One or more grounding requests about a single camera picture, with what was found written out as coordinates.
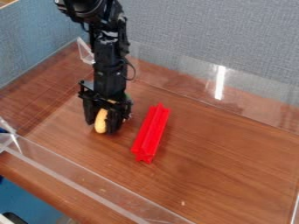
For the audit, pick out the clear acrylic left bracket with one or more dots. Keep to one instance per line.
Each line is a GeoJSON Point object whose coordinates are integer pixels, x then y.
{"type": "Point", "coordinates": [8, 136]}

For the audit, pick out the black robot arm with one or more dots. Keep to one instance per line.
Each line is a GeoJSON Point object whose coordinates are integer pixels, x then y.
{"type": "Point", "coordinates": [104, 22]}

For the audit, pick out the yellow toy corn cob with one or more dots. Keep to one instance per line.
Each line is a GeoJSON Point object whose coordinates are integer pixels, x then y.
{"type": "Point", "coordinates": [105, 105]}

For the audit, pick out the clear acrylic back wall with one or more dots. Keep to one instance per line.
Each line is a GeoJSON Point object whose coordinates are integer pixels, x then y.
{"type": "Point", "coordinates": [261, 99]}

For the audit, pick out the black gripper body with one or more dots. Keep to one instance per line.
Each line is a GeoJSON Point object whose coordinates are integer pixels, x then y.
{"type": "Point", "coordinates": [86, 92]}

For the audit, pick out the clear acrylic front wall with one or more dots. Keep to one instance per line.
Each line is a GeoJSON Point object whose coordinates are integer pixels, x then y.
{"type": "Point", "coordinates": [76, 190]}

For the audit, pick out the red star-shaped plastic block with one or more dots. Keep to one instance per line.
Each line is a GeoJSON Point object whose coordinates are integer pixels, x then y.
{"type": "Point", "coordinates": [149, 134]}

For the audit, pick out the clear acrylic wall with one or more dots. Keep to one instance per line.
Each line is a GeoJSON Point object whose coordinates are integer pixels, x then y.
{"type": "Point", "coordinates": [76, 190]}
{"type": "Point", "coordinates": [261, 99]}

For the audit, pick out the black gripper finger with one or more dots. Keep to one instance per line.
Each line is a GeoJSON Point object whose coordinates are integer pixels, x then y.
{"type": "Point", "coordinates": [114, 119]}
{"type": "Point", "coordinates": [90, 109]}

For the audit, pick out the clear acrylic corner bracket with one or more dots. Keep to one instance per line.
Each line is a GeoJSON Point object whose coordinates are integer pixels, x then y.
{"type": "Point", "coordinates": [84, 52]}

